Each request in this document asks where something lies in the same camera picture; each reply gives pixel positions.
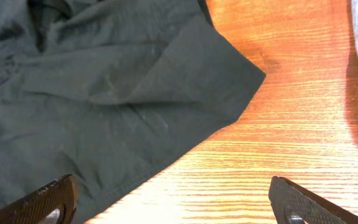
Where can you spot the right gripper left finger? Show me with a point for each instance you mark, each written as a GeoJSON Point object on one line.
{"type": "Point", "coordinates": [55, 202]}

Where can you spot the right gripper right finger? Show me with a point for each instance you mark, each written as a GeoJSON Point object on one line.
{"type": "Point", "coordinates": [292, 204]}

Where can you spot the black shorts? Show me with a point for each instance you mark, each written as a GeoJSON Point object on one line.
{"type": "Point", "coordinates": [111, 92]}

